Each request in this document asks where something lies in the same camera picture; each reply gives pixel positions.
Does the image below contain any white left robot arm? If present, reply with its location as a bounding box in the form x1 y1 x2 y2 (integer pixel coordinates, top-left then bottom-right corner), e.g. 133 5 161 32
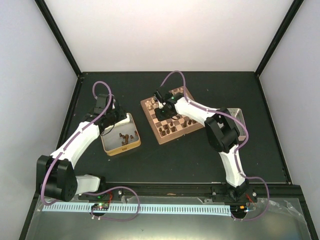
36 94 127 206

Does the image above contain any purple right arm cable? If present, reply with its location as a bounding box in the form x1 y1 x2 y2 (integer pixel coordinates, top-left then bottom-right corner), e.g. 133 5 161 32
159 70 271 222

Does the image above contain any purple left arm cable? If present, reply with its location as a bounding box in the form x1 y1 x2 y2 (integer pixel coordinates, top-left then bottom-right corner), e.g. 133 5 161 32
39 80 141 222

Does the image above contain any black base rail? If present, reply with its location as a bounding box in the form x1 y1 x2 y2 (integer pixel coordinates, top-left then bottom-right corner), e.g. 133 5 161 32
78 183 254 203

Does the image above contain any white rook near corner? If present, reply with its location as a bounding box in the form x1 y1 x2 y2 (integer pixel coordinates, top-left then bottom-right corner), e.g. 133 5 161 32
146 100 152 110

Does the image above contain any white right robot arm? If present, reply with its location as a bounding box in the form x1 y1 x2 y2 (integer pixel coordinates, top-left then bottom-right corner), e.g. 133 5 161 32
154 87 249 202

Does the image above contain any black frame post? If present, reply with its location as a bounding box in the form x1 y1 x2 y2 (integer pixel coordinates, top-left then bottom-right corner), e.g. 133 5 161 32
254 0 304 77
34 0 82 77

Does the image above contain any light blue slotted strip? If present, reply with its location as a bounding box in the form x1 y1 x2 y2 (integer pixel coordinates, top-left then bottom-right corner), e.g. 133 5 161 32
42 202 231 217

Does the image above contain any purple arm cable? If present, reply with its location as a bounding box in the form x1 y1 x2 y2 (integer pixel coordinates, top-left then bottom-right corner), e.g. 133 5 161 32
39 80 141 222
159 70 271 222

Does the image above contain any gold tin with pieces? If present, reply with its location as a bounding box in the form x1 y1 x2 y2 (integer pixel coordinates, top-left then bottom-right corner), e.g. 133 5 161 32
100 113 141 156

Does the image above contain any silver patterned metal tray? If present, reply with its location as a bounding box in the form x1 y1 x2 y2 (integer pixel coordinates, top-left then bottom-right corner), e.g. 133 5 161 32
227 108 246 142

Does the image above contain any black frame post left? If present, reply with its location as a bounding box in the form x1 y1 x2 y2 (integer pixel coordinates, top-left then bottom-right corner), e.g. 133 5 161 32
34 0 82 77

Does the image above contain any black frame post right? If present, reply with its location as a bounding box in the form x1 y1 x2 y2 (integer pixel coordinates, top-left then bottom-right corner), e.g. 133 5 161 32
254 0 304 77

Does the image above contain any wooden chess board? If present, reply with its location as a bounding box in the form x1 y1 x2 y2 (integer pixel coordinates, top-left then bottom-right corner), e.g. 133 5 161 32
140 96 204 145

